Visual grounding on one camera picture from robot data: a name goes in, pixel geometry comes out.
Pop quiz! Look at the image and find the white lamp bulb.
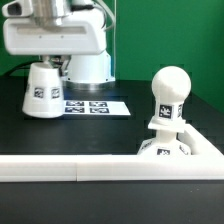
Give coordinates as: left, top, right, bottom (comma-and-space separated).
152, 66, 191, 126

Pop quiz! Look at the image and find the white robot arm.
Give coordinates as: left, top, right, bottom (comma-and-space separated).
2, 0, 116, 89

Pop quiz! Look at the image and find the white lamp base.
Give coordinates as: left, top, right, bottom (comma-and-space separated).
138, 117, 191, 157

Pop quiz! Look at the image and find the white lamp shade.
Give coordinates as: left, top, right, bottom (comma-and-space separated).
22, 62, 64, 118

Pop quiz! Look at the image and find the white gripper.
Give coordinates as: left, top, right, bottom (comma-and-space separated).
3, 13, 106, 76

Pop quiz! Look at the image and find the white L-shaped fence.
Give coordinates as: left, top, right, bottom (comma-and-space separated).
0, 124, 224, 182

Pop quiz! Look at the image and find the black cable hose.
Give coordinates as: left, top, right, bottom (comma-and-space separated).
9, 55, 68, 75

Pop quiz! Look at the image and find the white marker sheet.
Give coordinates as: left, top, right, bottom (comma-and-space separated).
64, 100, 130, 116

